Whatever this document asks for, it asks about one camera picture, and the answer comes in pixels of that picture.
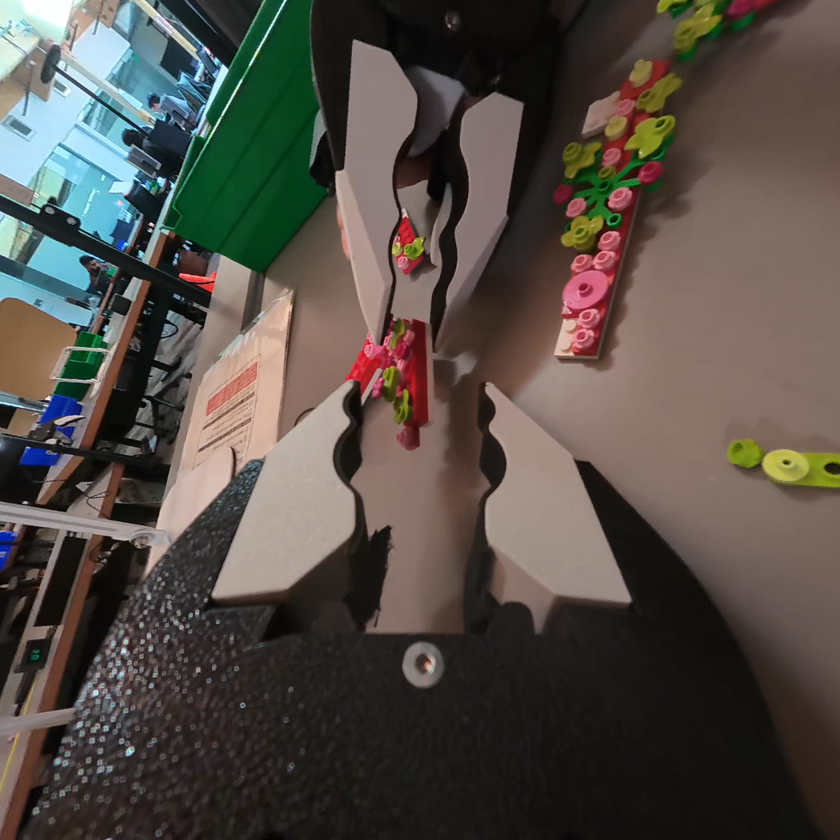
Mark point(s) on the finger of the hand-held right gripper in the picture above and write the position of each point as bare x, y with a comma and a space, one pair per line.
489, 170
371, 164

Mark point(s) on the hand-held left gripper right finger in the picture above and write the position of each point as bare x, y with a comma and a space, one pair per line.
551, 518

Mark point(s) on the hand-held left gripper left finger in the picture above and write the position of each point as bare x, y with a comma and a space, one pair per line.
295, 505

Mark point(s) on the short red flowered lego piece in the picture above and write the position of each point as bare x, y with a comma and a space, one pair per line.
407, 236

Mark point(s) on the red lego heart half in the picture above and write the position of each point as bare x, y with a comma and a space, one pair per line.
413, 394

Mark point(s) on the round lime lego stud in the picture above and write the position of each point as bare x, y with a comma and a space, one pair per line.
745, 453

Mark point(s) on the lime lego plate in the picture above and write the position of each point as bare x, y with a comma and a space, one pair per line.
787, 467

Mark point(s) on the person's right hand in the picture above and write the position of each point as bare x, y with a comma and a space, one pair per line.
413, 174

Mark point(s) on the white rounded card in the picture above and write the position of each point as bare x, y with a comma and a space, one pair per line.
197, 492

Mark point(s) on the green plastic bin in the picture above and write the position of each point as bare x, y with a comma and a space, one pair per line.
262, 164

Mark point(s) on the clear plastic bag with papers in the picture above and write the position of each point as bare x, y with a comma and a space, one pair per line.
256, 367

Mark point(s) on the long red flowered brick strip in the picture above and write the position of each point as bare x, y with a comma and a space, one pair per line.
584, 295

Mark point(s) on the red object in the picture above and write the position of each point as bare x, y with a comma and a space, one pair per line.
197, 279

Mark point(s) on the white metal bar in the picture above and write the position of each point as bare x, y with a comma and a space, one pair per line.
65, 522

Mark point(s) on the blue storage bins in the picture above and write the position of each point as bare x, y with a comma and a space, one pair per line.
62, 410

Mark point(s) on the small green storage bins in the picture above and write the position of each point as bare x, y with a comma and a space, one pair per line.
88, 341

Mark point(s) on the small digital display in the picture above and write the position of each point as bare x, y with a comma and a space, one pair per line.
38, 653

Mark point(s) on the light wooden board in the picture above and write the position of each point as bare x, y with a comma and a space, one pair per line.
33, 348

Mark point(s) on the black metal frame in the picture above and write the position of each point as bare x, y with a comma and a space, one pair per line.
98, 246

